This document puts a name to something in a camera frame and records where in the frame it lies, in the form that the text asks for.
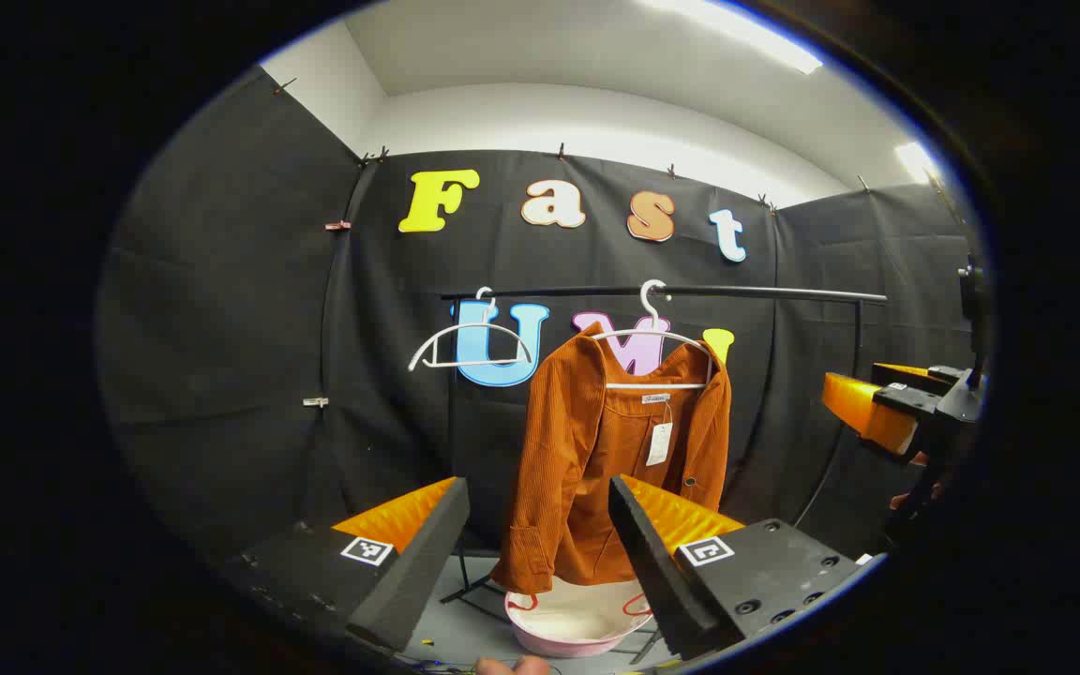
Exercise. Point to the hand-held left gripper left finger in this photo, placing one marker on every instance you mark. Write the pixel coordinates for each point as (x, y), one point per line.
(413, 572)

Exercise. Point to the pink white laundry hamper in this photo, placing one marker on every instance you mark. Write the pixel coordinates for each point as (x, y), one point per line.
(577, 623)

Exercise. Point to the pink cloth clip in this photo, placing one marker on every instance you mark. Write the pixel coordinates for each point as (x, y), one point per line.
(337, 226)

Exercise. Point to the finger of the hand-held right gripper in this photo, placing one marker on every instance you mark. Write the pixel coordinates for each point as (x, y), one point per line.
(920, 375)
(863, 412)

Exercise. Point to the small ceiling light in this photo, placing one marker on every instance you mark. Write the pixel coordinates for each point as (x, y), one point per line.
(917, 161)

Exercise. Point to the row of dark cloth clips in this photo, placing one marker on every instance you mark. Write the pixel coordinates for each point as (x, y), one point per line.
(561, 151)

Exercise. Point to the long ceiling light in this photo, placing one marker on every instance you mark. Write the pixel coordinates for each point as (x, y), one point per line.
(746, 33)

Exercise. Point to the white plastic clothes hanger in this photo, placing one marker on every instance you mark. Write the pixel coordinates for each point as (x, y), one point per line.
(479, 326)
(654, 319)

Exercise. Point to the black clothes rack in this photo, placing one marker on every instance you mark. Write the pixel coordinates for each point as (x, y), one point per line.
(765, 292)

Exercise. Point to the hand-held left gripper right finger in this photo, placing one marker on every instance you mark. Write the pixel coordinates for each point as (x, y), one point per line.
(657, 572)

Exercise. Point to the black backdrop cloth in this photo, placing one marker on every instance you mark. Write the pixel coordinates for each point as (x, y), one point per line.
(240, 328)

